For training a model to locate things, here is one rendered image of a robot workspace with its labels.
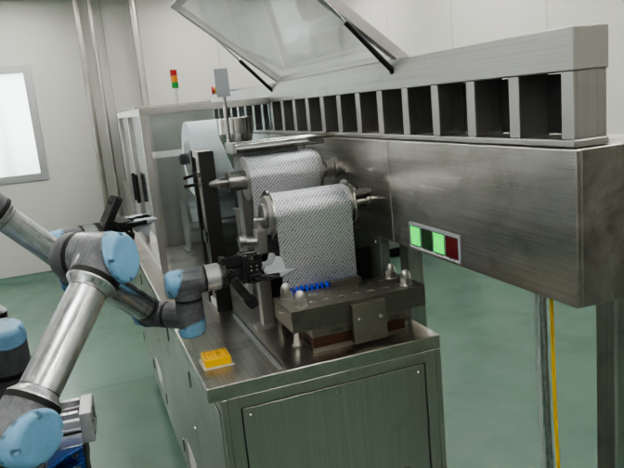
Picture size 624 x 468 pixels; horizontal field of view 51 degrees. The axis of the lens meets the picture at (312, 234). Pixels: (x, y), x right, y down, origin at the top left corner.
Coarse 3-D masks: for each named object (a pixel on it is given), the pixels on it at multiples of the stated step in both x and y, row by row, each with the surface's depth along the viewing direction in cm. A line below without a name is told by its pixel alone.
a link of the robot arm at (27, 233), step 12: (0, 192) 175; (0, 204) 173; (12, 204) 177; (0, 216) 173; (12, 216) 176; (24, 216) 179; (0, 228) 176; (12, 228) 177; (24, 228) 178; (36, 228) 181; (24, 240) 180; (36, 240) 181; (48, 240) 183; (36, 252) 183; (48, 252) 184; (48, 264) 186
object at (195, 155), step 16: (192, 160) 224; (208, 160) 211; (208, 176) 212; (208, 192) 213; (208, 208) 214; (208, 224) 214; (208, 240) 217; (208, 256) 227; (224, 256) 218; (224, 288) 220; (224, 304) 221
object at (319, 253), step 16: (336, 224) 194; (352, 224) 196; (288, 240) 189; (304, 240) 191; (320, 240) 193; (336, 240) 195; (352, 240) 197; (288, 256) 190; (304, 256) 192; (320, 256) 194; (336, 256) 196; (352, 256) 197; (304, 272) 193; (320, 272) 195; (336, 272) 196; (352, 272) 198; (304, 288) 194
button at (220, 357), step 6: (222, 348) 180; (204, 354) 177; (210, 354) 177; (216, 354) 176; (222, 354) 176; (228, 354) 176; (204, 360) 173; (210, 360) 173; (216, 360) 174; (222, 360) 174; (228, 360) 175; (210, 366) 173
